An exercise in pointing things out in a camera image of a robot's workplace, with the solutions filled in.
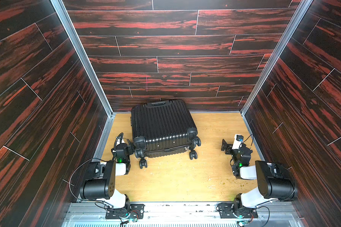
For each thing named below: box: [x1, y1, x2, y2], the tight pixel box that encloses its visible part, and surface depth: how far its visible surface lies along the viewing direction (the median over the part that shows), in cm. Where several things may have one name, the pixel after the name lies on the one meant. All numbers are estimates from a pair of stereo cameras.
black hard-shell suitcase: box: [130, 99, 202, 169], surface depth 84 cm
